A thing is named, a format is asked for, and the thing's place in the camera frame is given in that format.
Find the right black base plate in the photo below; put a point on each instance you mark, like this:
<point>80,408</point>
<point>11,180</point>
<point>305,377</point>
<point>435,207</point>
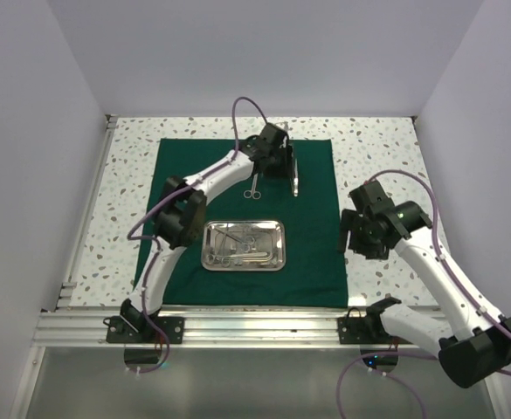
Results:
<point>353,328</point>

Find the aluminium mounting rail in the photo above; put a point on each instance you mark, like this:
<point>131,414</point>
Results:
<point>212,327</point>

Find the steel forceps tweezers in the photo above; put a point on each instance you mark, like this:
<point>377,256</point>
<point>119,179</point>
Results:
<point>293,171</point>

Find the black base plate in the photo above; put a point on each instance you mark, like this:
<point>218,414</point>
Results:
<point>353,328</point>
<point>120,332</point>

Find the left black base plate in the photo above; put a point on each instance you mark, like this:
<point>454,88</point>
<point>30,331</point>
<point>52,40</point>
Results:
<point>120,332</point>

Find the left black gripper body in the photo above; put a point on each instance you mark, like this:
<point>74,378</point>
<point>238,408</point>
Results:
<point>281,161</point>

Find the steel instrument tray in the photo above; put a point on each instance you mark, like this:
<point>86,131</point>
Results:
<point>243,245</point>

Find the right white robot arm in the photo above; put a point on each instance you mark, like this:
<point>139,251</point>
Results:
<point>473,341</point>

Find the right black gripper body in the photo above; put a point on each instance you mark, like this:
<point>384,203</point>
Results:
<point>362,240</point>

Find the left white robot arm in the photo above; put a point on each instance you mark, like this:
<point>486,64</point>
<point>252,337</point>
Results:
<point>176,222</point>

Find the steel surgical scissors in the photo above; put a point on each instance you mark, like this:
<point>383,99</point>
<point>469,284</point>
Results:
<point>253,193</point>

